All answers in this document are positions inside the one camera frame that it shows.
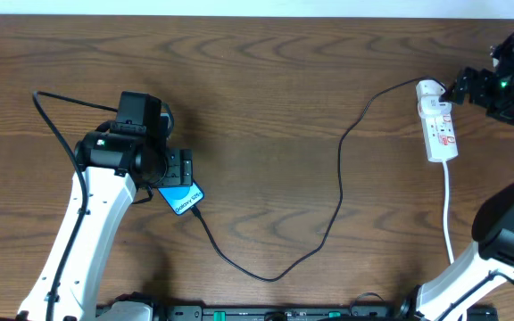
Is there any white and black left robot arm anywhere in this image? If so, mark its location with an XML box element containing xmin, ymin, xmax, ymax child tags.
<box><xmin>16</xmin><ymin>131</ymin><xmax>202</xmax><ymax>320</ymax></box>

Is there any white USB charger plug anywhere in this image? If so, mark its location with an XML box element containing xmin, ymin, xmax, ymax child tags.
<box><xmin>416</xmin><ymin>79</ymin><xmax>452</xmax><ymax>119</ymax></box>

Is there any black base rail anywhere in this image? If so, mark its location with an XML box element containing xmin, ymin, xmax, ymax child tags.
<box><xmin>95</xmin><ymin>292</ymin><xmax>499</xmax><ymax>321</ymax></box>

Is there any black charger cable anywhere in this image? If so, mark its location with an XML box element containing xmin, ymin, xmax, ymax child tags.
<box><xmin>189</xmin><ymin>76</ymin><xmax>451</xmax><ymax>284</ymax></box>

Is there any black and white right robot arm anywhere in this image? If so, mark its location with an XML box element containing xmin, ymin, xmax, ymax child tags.
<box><xmin>398</xmin><ymin>35</ymin><xmax>514</xmax><ymax>320</ymax></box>

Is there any white power strip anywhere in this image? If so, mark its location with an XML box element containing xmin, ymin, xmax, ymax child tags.
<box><xmin>418</xmin><ymin>104</ymin><xmax>459</xmax><ymax>163</ymax></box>

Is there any white power strip cord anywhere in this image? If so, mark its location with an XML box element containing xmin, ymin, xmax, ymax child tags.
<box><xmin>441</xmin><ymin>160</ymin><xmax>457</xmax><ymax>265</ymax></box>

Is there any blue Galaxy smartphone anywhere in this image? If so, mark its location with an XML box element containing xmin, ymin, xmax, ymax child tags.
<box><xmin>158</xmin><ymin>181</ymin><xmax>204</xmax><ymax>216</ymax></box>

